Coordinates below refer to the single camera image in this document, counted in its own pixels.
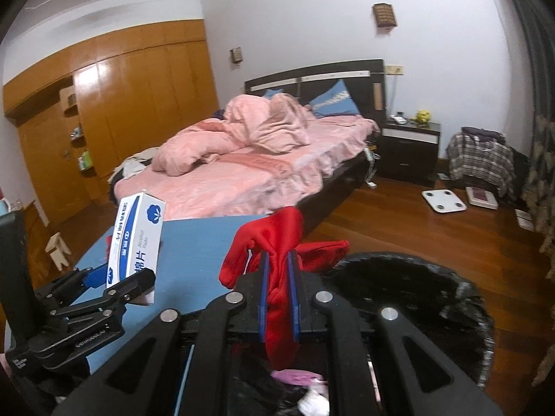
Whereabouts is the large wall lamp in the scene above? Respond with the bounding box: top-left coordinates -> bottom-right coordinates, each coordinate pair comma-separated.
373,2 -> 397,31

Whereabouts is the bin with black bag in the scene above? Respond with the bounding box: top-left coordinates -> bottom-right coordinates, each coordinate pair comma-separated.
182,251 -> 495,416

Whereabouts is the wooden stool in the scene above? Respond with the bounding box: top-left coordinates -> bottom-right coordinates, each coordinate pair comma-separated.
45,232 -> 72,269

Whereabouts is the white and blue box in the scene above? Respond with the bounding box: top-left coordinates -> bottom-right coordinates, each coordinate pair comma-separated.
106,190 -> 168,306

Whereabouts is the wooden wardrobe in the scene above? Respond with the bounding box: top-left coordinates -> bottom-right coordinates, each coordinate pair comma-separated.
2,18 -> 220,226

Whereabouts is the low wooden cabinet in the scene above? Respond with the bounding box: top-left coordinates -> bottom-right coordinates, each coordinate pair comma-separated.
17,201 -> 50,252

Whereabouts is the pink duvet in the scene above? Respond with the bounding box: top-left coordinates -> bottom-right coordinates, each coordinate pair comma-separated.
153,93 -> 310,177

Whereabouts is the white bathroom scale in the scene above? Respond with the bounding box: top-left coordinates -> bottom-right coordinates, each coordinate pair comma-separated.
422,188 -> 468,214

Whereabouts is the pile of clothes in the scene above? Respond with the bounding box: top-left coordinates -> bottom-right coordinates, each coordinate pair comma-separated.
108,147 -> 159,183

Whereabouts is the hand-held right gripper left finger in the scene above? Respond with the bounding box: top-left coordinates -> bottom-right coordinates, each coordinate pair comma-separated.
52,255 -> 270,416

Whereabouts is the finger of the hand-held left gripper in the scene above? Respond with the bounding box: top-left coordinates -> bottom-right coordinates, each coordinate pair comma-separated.
35,264 -> 109,313
52,268 -> 157,326

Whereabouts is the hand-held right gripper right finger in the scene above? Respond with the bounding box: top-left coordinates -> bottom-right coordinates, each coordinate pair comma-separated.
287,252 -> 504,416

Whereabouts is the white power strip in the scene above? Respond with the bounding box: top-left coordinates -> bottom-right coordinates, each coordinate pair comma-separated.
366,147 -> 378,189

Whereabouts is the dark nightstand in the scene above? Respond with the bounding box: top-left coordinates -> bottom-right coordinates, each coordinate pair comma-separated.
375,119 -> 442,183

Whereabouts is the grey patterned curtain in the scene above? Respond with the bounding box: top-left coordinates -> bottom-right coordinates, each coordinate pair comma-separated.
498,0 -> 555,386

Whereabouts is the dark wooden bed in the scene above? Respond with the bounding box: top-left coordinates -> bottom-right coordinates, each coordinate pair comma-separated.
108,58 -> 386,235

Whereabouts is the plaid shirt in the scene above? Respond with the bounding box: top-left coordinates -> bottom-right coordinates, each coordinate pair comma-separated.
446,130 -> 516,202

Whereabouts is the small white box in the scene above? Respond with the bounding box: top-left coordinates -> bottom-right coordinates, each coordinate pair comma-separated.
515,209 -> 536,231

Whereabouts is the large blue pillow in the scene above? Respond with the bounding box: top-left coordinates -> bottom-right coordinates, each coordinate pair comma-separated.
309,79 -> 361,119

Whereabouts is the white tissue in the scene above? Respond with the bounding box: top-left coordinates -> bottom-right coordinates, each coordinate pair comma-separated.
299,388 -> 332,416

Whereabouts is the dark hoodie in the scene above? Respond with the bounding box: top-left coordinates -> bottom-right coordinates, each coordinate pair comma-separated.
462,127 -> 506,144

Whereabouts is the white scale with red panel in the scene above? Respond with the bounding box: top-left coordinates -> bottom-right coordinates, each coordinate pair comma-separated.
466,185 -> 498,209

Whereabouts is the blue table cloth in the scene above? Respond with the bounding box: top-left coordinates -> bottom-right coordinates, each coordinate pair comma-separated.
71,214 -> 278,375

